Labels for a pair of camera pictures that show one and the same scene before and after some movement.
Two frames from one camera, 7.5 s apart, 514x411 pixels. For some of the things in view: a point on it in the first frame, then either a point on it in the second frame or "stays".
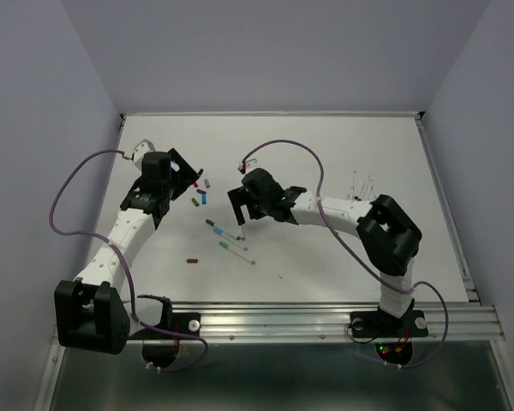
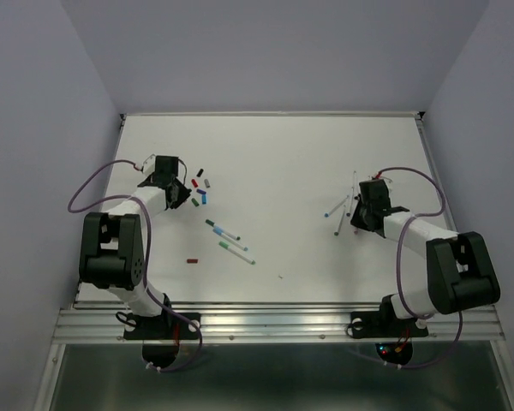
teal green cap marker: (236, 251) stays
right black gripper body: (259, 206) to (358, 217)
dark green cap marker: (212, 223) stays
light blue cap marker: (220, 232) stays
